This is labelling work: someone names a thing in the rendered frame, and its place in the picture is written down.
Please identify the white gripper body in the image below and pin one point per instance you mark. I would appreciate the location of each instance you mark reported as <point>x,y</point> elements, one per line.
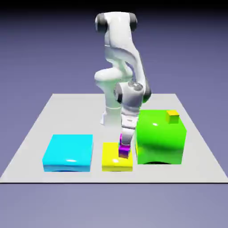
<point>126,135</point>

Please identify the small purple cube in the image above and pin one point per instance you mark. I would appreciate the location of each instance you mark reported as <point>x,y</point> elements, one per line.
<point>124,151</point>

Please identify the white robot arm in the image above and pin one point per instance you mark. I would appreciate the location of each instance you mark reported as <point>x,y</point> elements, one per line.
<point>122,46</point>

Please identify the small yellow cube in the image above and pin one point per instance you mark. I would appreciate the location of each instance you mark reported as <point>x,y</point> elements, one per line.
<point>172,116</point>

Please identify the large yellow box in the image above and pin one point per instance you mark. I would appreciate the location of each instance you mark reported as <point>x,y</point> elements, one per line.
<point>112,160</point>

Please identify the large green box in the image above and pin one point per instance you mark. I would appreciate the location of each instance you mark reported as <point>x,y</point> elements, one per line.
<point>160,139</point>

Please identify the large cyan box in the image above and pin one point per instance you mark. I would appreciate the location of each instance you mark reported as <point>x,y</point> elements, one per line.
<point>67,151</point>

